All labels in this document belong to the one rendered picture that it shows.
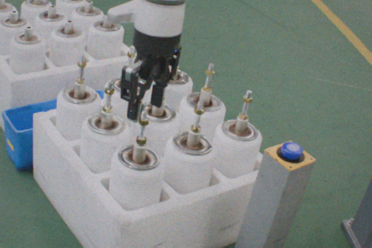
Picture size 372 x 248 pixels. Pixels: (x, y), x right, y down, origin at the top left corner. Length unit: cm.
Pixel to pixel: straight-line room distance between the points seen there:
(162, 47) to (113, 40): 64
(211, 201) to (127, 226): 19
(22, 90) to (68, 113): 27
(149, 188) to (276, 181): 22
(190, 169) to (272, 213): 18
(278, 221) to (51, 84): 69
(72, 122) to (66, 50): 33
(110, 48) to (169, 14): 67
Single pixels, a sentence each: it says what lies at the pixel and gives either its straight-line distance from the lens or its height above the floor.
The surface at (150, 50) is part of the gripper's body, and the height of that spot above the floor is 47.
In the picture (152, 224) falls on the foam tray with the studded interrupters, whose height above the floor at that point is 16.
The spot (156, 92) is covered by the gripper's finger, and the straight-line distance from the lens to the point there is 98.
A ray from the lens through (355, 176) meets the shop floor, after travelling 160.
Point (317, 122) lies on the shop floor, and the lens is 180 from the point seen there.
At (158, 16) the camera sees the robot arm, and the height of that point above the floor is 53.
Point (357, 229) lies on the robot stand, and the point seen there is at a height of 4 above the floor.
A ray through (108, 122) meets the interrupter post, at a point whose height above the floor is 26.
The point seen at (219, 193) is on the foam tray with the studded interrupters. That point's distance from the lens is 109.
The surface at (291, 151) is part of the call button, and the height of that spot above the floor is 33.
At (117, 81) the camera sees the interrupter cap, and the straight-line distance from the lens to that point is 124.
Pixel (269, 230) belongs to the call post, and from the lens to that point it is 104.
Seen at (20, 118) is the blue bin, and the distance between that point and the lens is 140.
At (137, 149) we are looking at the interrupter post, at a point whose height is 28.
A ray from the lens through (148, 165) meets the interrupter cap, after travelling 99.
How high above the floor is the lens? 83
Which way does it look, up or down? 29 degrees down
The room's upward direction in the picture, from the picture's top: 10 degrees clockwise
